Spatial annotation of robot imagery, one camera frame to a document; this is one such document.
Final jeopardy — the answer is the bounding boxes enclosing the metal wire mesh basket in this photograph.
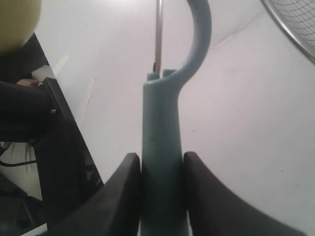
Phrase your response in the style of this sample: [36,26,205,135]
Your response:
[261,0,315,62]

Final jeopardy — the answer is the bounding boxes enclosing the teal handled vegetable peeler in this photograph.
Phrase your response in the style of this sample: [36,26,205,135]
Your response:
[140,0,212,236]

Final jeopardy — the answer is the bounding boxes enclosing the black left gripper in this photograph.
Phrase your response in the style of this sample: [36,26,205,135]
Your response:
[0,35,103,227]

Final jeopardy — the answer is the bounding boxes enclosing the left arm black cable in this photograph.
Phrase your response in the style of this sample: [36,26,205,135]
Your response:
[0,141,37,168]

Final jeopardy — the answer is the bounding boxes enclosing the yellow lemon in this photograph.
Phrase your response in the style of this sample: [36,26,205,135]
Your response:
[0,0,42,55]

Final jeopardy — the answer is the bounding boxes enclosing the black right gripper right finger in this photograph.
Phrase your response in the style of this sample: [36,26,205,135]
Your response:
[183,151,304,236]

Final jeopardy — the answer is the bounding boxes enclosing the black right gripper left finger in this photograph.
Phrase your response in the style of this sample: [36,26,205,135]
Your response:
[46,153,142,236]

